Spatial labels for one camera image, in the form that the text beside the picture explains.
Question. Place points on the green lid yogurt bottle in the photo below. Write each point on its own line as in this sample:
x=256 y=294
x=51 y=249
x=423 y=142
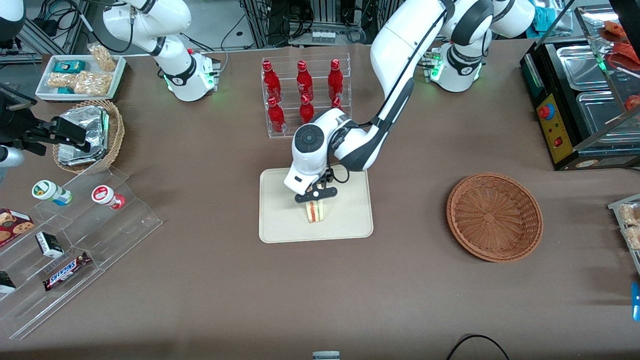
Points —
x=50 y=192

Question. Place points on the red fried food piece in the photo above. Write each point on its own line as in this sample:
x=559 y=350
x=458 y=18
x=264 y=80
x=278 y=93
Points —
x=614 y=30
x=626 y=54

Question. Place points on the wicker basket holding foil container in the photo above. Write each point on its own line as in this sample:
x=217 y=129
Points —
x=116 y=130

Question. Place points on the dark snack box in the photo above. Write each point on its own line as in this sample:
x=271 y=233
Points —
x=6 y=282

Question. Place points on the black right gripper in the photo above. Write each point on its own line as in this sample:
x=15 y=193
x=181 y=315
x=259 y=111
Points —
x=24 y=128

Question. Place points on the clear acrylic bottle rack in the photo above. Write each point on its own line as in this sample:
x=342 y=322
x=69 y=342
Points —
x=290 y=60

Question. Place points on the grey device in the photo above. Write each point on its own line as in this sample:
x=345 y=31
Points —
x=326 y=356

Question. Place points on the triangle sandwich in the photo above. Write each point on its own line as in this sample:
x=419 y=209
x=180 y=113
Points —
x=315 y=214

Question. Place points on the steel food pan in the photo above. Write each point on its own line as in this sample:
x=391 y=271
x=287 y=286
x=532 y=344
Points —
x=600 y=112
x=582 y=67

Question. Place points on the clear tray of snacks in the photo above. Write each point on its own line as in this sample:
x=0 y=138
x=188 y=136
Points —
x=631 y=225

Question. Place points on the clear bag of snacks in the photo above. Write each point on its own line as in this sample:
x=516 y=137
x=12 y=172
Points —
x=92 y=83
x=102 y=57
x=60 y=80

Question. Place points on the blue object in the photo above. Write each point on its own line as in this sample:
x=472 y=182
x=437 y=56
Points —
x=636 y=300

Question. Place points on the cream rectangular tray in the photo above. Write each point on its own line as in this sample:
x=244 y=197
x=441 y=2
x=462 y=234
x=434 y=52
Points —
x=280 y=220

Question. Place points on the aluminium frame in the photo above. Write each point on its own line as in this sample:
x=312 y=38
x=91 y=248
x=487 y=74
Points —
x=45 y=37

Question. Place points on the clear acrylic stepped shelf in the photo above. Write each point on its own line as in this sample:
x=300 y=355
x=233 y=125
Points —
x=120 y=225

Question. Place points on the foil covered container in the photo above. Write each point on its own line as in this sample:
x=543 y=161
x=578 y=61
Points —
x=92 y=125

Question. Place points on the empty wicker basket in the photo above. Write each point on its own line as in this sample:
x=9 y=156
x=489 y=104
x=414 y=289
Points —
x=495 y=217

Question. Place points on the cookie box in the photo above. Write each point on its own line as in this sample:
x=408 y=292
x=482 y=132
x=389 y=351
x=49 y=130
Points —
x=14 y=226

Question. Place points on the white snack tray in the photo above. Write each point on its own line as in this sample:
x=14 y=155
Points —
x=45 y=90

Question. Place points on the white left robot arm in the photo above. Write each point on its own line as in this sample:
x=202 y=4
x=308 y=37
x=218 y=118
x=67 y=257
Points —
x=400 y=45

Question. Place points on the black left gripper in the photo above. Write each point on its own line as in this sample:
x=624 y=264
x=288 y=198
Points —
x=328 y=175

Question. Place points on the small black white box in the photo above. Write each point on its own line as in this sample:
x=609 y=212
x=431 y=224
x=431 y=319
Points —
x=49 y=245

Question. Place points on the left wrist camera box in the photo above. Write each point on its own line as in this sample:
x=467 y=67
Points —
x=295 y=185

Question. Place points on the black food warmer display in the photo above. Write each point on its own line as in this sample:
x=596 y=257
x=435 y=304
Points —
x=555 y=130

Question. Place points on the red lid yogurt bottle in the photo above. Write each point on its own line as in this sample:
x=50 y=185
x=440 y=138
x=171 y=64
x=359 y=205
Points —
x=106 y=196

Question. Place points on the Snickers chocolate bar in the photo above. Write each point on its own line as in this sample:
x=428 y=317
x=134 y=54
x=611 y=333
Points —
x=66 y=272

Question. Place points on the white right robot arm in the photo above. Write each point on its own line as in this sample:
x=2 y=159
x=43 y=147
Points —
x=175 y=65

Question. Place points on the small teal snack box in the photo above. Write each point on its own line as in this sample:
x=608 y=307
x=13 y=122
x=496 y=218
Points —
x=65 y=90

